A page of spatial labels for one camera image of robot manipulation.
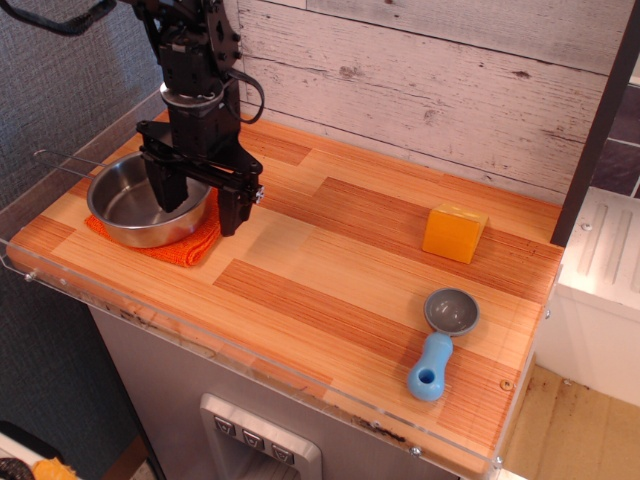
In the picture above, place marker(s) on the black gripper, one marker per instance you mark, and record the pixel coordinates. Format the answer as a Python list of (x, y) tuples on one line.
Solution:
[(201, 141)]

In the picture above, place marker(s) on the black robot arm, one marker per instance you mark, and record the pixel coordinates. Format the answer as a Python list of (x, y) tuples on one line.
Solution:
[(144, 91)]

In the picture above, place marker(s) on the yellow cheese block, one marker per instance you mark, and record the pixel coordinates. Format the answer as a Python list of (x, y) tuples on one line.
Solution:
[(454, 232)]

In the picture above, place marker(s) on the orange knitted cloth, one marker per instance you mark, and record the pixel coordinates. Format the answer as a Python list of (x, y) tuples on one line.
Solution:
[(191, 250)]

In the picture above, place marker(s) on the grey cabinet front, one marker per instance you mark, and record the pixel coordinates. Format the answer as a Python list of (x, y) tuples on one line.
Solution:
[(165, 382)]

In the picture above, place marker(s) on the clear acrylic table guard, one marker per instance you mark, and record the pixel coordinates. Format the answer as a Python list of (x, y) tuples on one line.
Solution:
[(323, 289)]

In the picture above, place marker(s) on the silver dispenser panel with buttons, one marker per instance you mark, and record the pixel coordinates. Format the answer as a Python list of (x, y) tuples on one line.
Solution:
[(247, 446)]

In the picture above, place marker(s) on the blue grey toy scoop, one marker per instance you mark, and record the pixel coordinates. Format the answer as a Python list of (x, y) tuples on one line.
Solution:
[(451, 313)]

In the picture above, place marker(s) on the black yellow object bottom left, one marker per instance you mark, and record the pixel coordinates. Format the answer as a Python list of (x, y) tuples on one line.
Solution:
[(47, 469)]

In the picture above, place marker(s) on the white plastic cabinet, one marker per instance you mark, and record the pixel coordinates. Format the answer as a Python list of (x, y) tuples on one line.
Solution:
[(590, 333)]

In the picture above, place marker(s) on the dark right shelf post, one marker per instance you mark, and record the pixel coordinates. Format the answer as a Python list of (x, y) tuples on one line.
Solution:
[(609, 104)]

